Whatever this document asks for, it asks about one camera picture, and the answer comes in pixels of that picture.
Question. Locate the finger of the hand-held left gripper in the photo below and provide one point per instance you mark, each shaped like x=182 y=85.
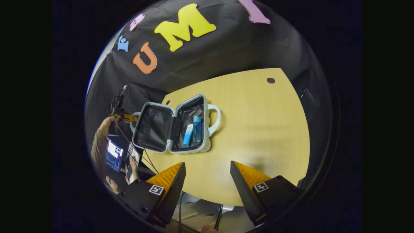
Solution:
x=129 y=117

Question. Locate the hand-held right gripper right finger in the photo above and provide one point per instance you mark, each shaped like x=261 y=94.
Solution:
x=244 y=194

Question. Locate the laptop with lit screen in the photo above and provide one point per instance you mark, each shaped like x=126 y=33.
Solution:
x=114 y=152

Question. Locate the white flat object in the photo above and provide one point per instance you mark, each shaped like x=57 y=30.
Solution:
x=131 y=152

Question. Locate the clear blue skin care tube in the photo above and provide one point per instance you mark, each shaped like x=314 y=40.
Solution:
x=188 y=136

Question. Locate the teal bottle with blue cap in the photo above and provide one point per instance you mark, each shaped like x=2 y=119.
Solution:
x=196 y=129

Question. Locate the light blue suitcase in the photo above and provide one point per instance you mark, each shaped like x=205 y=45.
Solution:
x=155 y=129

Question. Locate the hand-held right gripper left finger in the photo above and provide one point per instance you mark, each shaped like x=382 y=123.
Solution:
x=173 y=194

